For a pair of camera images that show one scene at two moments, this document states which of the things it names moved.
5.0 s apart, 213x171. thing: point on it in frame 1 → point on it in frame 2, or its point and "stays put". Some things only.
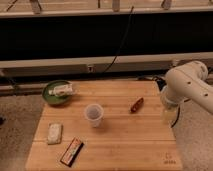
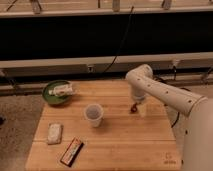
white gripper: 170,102 → 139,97
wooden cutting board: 105,126 stays put
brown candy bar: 72,153 stays put
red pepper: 137,105 stays put
